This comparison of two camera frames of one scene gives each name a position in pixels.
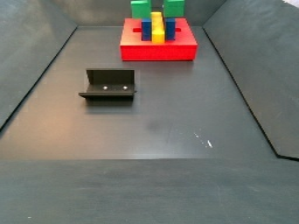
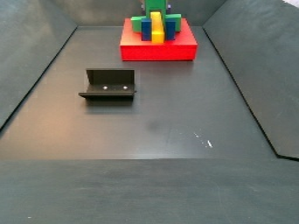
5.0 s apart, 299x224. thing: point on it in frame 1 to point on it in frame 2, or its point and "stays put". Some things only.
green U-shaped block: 174,9 to 155,6
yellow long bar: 158,27 stays put
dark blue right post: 146,29 stays put
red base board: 138,50 stays put
